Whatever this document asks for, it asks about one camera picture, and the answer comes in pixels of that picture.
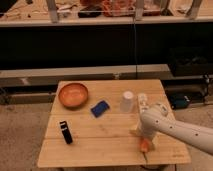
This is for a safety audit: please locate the wooden folding table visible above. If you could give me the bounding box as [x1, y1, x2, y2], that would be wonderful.
[38, 79, 191, 168]

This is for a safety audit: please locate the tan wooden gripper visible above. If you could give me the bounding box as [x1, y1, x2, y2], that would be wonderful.
[130, 129, 155, 150]

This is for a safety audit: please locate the long wooden bench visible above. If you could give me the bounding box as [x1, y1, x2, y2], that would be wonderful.
[0, 64, 171, 87]

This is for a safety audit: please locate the white plastic bottle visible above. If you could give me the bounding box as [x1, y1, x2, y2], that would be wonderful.
[138, 93, 149, 113]

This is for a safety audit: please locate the orange ceramic bowl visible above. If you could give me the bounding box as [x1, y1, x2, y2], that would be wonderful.
[58, 83, 88, 108]

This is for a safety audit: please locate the black bag on floor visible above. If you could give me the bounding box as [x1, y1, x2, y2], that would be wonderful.
[170, 94, 190, 109]

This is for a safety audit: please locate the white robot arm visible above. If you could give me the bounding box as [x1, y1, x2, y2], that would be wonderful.
[134, 103, 213, 155]

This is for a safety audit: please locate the white upside-down cup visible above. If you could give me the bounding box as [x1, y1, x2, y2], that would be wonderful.
[120, 91, 134, 113]

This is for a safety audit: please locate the black hanging cable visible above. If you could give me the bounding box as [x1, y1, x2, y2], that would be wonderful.
[132, 13, 139, 80]

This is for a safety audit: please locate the blue sponge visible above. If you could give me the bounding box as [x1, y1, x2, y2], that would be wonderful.
[91, 101, 110, 117]

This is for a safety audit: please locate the orange pepper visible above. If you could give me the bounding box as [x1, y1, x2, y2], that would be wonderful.
[140, 139, 150, 153]

